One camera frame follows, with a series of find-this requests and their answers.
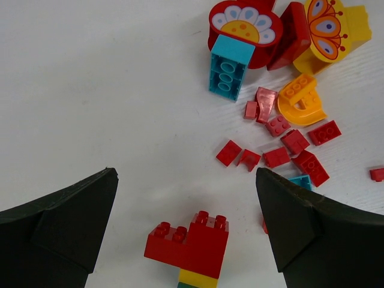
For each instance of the red stepped lego block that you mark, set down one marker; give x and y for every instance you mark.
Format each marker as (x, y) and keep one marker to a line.
(200, 248)

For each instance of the teal long lego brick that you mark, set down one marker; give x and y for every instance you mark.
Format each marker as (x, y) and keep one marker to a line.
(229, 62)

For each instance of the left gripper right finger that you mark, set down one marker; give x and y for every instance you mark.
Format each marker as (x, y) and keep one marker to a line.
(317, 241)

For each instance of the red lego brick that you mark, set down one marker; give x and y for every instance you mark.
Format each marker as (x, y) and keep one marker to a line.
(308, 164)

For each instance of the small red lego cube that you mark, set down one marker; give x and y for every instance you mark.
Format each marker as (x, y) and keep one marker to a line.
(377, 173)

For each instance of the yellow butterfly lego block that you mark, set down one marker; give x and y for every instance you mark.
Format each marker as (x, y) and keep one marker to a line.
(319, 33)

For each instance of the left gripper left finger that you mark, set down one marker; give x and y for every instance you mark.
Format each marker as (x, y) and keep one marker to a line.
(54, 241)

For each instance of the red flower lego block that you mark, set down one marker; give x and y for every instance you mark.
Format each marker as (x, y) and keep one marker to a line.
(252, 22)

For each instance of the yellow arch lego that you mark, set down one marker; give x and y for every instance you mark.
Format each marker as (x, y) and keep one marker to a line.
(299, 102)

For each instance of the teal yellow lego stack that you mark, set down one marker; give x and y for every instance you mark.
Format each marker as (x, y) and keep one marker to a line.
(197, 280)

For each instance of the small teal lego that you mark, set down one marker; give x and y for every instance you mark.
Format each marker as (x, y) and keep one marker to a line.
(303, 181)

